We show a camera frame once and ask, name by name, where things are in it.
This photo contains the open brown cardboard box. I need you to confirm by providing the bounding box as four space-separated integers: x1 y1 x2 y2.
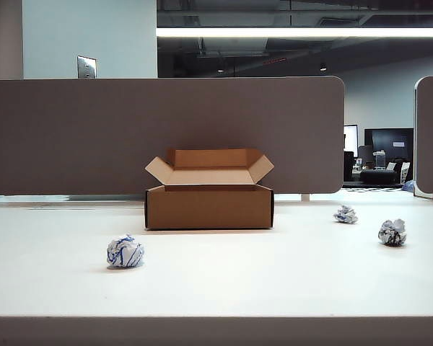
144 147 276 231

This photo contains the wide grey desk divider panel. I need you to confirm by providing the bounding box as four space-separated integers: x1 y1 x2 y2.
0 76 346 196

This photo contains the long white ceiling light strip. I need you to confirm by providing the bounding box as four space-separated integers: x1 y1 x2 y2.
156 27 433 38

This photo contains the black-marked paper ball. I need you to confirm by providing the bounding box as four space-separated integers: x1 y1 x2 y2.
377 218 408 248

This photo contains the small blue-marked paper ball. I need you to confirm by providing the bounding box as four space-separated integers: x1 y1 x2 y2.
333 204 359 225

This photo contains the blue-streaked paper ball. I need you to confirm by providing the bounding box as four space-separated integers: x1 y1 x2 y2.
106 233 145 270

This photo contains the large black display screen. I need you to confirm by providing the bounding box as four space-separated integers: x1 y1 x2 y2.
364 127 415 164

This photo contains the black round ottoman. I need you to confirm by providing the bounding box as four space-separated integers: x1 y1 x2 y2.
359 169 398 185

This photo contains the white-lit computer monitor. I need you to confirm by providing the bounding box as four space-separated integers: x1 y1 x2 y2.
344 124 359 154

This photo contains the metal wall switch plate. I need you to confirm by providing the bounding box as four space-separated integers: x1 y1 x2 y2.
76 55 97 79

